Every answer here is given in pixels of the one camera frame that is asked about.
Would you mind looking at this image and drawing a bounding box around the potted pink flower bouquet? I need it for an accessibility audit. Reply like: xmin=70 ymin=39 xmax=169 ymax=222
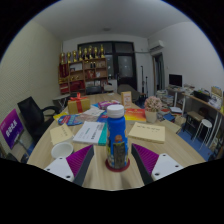
xmin=144 ymin=95 xmax=163 ymax=124

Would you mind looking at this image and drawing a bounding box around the white round stool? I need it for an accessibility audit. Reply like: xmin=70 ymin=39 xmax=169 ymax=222
xmin=193 ymin=118 xmax=214 ymax=142

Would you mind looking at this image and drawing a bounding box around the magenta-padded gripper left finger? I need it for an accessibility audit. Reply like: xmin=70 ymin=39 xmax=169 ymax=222
xmin=43 ymin=144 xmax=96 ymax=187

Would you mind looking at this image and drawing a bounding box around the wall air conditioner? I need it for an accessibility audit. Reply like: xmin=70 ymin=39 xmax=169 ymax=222
xmin=148 ymin=39 xmax=166 ymax=54

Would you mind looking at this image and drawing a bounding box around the wooden side desk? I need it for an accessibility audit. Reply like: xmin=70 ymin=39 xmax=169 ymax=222
xmin=165 ymin=87 xmax=224 ymax=148

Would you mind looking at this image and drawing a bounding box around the black computer monitor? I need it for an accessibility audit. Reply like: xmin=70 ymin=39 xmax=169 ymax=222
xmin=168 ymin=73 xmax=184 ymax=88

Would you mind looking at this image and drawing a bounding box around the gold gift box red ribbon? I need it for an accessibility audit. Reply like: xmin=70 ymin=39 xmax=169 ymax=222
xmin=67 ymin=92 xmax=92 ymax=115

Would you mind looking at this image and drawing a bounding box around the small orange standing box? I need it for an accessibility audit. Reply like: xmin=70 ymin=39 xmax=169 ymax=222
xmin=120 ymin=91 xmax=133 ymax=109

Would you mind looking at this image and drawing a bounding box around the pale yellow envelope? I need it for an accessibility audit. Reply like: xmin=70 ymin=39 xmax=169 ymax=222
xmin=49 ymin=123 xmax=74 ymax=146

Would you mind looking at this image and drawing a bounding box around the purple sign board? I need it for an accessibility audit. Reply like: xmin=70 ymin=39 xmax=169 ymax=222
xmin=0 ymin=108 xmax=25 ymax=150

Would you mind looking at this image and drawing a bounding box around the black office chair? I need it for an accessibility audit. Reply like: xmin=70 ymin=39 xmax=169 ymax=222
xmin=17 ymin=96 xmax=61 ymax=145

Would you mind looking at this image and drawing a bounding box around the blue drink bottle white cap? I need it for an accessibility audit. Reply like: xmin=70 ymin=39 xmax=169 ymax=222
xmin=105 ymin=104 xmax=129 ymax=170

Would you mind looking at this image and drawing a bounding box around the flat round red coaster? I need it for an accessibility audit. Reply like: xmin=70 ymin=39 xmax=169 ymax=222
xmin=104 ymin=157 xmax=131 ymax=173

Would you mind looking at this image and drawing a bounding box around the orange red booklet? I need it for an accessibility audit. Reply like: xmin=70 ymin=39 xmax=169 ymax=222
xmin=123 ymin=107 xmax=148 ymax=122

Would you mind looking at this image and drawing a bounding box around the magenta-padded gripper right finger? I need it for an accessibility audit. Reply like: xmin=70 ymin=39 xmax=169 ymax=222
xmin=130 ymin=143 xmax=185 ymax=186

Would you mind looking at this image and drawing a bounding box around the pink snack packet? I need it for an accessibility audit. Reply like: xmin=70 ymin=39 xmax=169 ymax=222
xmin=97 ymin=99 xmax=121 ymax=110

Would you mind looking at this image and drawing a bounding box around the grey upholstered chair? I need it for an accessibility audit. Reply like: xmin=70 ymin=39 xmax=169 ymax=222
xmin=116 ymin=83 xmax=141 ymax=102

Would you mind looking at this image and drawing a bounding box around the colourful blue magazine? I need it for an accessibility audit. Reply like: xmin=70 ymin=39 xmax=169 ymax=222
xmin=57 ymin=114 xmax=85 ymax=127

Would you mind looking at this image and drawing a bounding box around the wooden shelf unit with trophies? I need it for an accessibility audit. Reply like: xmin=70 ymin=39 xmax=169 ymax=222
xmin=58 ymin=44 xmax=109 ymax=95

